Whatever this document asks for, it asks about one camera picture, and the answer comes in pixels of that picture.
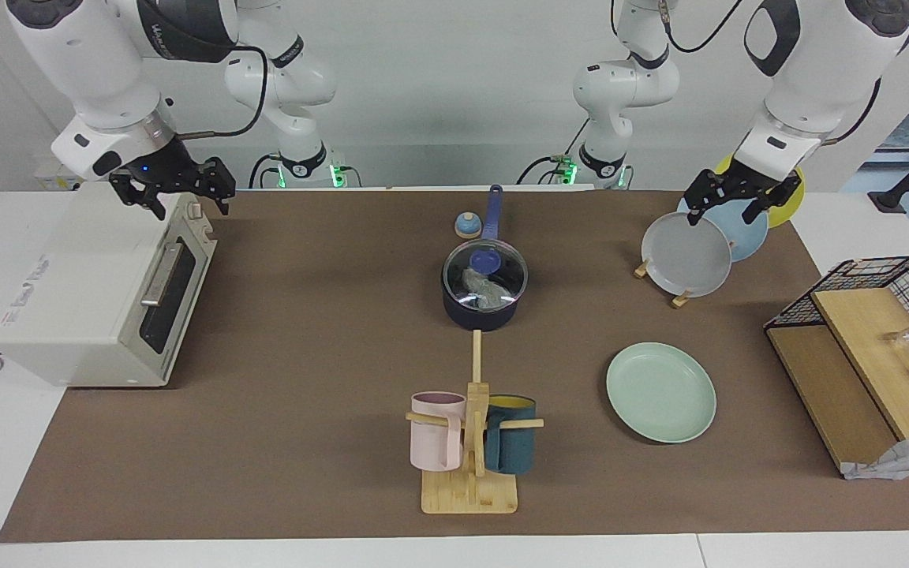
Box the wooden plate rack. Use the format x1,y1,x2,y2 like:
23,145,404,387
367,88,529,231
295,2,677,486
634,259,694,308

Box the grey plate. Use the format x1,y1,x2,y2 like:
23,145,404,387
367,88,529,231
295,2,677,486
642,211,733,298

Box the black wire and wood shelf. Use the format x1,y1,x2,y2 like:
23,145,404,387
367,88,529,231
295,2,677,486
764,255,909,474

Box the yellow plate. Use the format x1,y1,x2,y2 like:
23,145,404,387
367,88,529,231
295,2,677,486
711,154,806,230

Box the black base cable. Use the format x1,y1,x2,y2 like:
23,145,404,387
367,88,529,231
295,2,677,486
518,118,591,190
248,152,283,190

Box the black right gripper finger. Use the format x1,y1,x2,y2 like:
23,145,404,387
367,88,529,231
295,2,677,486
200,156,237,217
110,175,169,222

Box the translucent white vermicelli bundle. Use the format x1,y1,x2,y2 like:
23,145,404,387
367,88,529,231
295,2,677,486
462,267,514,310

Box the dark pot with purple handle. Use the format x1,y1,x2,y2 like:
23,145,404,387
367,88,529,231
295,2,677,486
442,185,529,332

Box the pale green plate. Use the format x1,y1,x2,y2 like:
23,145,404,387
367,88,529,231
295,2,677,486
606,342,717,444

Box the light blue plate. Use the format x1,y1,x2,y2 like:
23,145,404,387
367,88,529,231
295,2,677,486
675,197,769,263

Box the brown table mat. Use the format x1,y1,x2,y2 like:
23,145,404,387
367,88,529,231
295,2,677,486
0,189,909,544

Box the white power strip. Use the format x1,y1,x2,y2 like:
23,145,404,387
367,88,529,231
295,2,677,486
34,154,80,192

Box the pink mug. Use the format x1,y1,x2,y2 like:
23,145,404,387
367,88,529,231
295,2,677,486
410,392,467,473

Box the teal mug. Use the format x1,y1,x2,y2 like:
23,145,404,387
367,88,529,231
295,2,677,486
484,395,538,475

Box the wooden mug tree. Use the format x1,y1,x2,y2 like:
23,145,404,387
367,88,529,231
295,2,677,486
406,330,544,515

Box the marbled grey white sheet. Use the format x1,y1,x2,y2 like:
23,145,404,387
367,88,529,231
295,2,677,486
841,430,909,480

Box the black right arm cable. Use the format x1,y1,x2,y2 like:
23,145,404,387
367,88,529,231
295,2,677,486
159,43,270,143

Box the beige toaster oven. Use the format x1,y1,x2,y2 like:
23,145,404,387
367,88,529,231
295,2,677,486
0,182,217,388

